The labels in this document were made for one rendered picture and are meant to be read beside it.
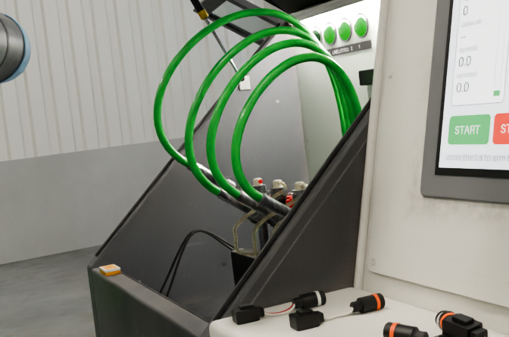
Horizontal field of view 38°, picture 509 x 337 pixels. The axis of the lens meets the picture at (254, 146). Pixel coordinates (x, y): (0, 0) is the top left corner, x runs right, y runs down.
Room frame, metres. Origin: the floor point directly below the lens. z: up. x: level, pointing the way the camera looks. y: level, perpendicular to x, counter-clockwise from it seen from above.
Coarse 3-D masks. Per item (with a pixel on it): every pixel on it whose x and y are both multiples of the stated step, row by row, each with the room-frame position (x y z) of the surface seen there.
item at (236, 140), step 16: (288, 64) 1.12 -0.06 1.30; (336, 64) 1.16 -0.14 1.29; (272, 80) 1.11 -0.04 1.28; (256, 96) 1.10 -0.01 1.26; (352, 96) 1.17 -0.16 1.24; (240, 128) 1.08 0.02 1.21; (240, 144) 1.09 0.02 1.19; (240, 160) 1.09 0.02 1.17; (240, 176) 1.08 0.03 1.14; (256, 192) 1.09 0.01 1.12; (272, 208) 1.10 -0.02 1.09; (288, 208) 1.11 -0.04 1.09
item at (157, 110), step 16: (224, 16) 1.35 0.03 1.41; (240, 16) 1.36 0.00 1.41; (272, 16) 1.39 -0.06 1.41; (288, 16) 1.40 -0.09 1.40; (208, 32) 1.33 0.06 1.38; (176, 64) 1.31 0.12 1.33; (160, 96) 1.29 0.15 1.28; (336, 96) 1.44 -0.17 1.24; (160, 112) 1.29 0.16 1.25; (160, 128) 1.29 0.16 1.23; (176, 160) 1.30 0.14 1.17
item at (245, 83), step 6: (192, 0) 1.67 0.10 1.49; (198, 0) 1.67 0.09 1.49; (198, 6) 1.67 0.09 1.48; (198, 12) 1.67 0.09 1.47; (204, 12) 1.67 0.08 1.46; (204, 18) 1.67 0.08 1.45; (216, 36) 1.68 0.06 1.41; (222, 48) 1.69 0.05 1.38; (234, 66) 1.69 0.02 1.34; (246, 78) 1.70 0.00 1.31; (240, 84) 1.70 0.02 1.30; (246, 84) 1.70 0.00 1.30; (240, 90) 1.70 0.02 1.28
